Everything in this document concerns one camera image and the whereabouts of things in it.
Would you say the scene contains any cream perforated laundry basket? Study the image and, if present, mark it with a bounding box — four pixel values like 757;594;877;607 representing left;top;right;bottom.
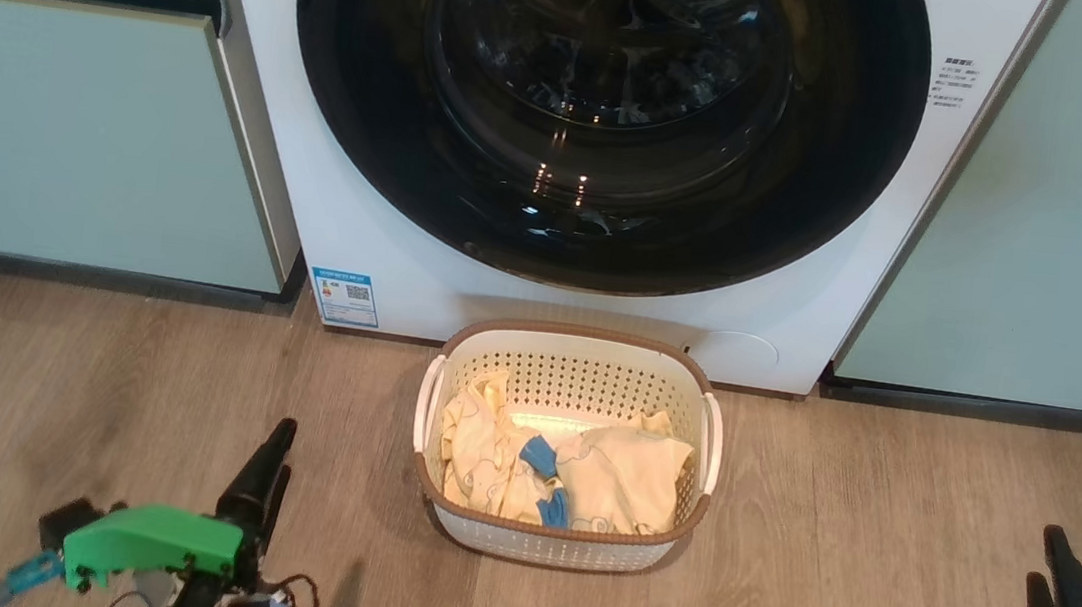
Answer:
400;310;734;584

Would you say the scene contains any pale yellow garment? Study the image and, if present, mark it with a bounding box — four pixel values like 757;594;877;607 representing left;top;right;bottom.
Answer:
431;364;562;526

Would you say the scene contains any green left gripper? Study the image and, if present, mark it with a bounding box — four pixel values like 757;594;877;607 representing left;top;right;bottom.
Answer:
58;396;300;607

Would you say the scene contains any cream garment with blue cuffs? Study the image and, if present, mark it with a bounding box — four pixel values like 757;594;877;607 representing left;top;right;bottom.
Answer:
511;397;699;544

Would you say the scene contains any plain pale green cabinet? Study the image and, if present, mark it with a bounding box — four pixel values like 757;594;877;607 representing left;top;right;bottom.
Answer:
826;0;1082;418

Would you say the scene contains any thin black looped cable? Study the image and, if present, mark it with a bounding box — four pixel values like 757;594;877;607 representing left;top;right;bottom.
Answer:
253;569;323;607

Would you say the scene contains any teal cable connector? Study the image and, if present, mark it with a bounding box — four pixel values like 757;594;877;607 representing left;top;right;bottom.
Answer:
0;546;65;607

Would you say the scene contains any round washing machine door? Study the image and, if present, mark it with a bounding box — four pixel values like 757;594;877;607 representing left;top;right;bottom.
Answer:
269;0;939;327

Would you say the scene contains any blue energy label sticker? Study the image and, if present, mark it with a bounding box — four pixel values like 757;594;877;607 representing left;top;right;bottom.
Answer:
306;265;385;331

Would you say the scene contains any white front-load washing machine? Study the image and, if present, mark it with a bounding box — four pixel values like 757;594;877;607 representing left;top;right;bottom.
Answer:
128;0;1069;421

